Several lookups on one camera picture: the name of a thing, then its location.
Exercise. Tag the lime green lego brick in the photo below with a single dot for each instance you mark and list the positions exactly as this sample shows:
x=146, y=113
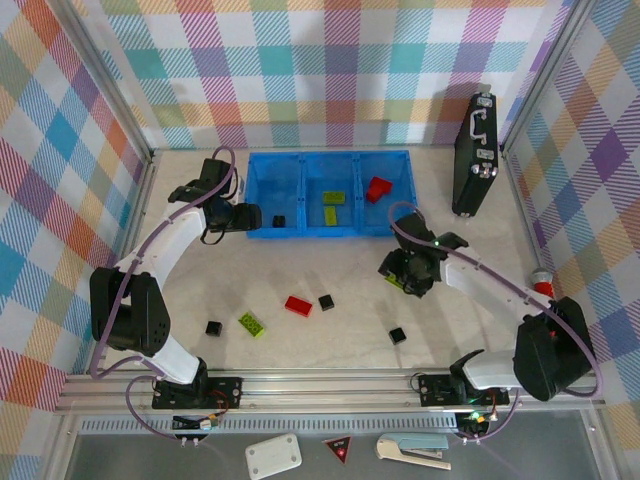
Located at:
x=251, y=323
x=395, y=281
x=330, y=215
x=333, y=198

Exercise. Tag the black square lego brick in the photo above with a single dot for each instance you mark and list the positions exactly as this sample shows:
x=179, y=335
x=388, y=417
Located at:
x=325, y=301
x=213, y=328
x=396, y=335
x=278, y=220

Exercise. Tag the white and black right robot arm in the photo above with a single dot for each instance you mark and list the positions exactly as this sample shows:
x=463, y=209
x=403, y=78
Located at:
x=480, y=280

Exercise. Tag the blue three-compartment plastic bin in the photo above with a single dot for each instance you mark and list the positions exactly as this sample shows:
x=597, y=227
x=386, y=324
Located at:
x=310, y=170

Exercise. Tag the red glitter tube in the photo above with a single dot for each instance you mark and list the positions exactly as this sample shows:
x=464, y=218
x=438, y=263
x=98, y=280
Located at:
x=542, y=285

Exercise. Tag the black briefcase with metal latches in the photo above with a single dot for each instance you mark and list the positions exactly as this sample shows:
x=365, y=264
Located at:
x=477, y=150

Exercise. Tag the small connector board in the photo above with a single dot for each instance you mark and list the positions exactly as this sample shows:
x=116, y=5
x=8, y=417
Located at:
x=197, y=422
x=472, y=422

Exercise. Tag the beige blue stapler tool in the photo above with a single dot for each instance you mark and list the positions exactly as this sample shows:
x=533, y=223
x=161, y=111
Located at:
x=412, y=446

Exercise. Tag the red triangle sign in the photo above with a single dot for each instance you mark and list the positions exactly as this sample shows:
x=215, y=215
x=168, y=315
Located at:
x=337, y=447

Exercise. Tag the slotted metal vent strip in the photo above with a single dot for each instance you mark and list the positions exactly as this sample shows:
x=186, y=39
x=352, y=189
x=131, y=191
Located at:
x=300, y=425

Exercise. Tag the white rectangular plate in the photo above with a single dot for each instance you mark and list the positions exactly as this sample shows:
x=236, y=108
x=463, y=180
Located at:
x=273, y=456

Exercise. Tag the grey metal shelf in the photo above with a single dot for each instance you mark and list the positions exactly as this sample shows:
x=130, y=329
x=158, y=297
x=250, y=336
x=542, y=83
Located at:
x=150, y=460

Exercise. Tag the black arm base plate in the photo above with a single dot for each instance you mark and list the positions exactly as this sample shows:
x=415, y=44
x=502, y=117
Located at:
x=435, y=390
x=225, y=392

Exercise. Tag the aluminium mounting rail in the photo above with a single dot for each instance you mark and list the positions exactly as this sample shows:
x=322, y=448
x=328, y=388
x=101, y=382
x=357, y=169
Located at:
x=325, y=390

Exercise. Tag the aluminium frame post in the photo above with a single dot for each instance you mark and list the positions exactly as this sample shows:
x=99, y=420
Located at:
x=112, y=82
x=541, y=75

